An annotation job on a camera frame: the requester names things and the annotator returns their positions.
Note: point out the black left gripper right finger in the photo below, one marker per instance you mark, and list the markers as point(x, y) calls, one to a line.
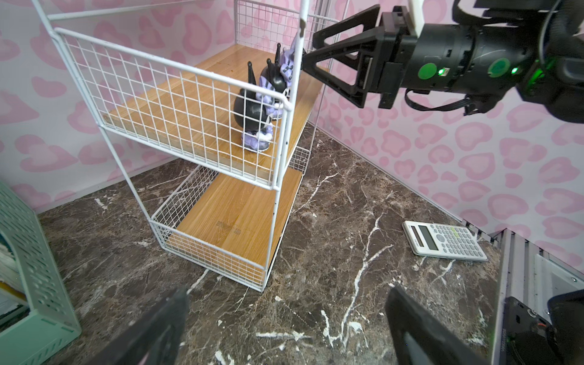
point(419, 338)

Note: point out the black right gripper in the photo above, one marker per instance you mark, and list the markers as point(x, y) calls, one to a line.
point(354, 68)

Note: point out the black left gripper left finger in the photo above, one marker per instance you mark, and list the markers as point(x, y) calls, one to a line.
point(155, 338)

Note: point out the small black Kuromi figurine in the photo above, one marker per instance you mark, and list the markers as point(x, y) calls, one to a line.
point(253, 118)

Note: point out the large purple Kuromi doll figurine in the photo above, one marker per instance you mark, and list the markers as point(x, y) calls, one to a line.
point(287, 61)

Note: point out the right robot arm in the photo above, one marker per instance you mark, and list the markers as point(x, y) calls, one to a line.
point(531, 46)

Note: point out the white calculator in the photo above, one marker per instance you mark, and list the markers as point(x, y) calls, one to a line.
point(443, 241)

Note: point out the mint green file organizer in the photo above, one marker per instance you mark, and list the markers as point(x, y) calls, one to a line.
point(51, 323)

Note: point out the papers and folders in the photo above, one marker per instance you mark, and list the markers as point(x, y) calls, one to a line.
point(14, 303)

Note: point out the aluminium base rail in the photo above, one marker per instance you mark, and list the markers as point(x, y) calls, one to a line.
point(528, 273)

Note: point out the white wire wooden shelf rack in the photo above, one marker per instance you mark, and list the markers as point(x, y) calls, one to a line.
point(165, 75)

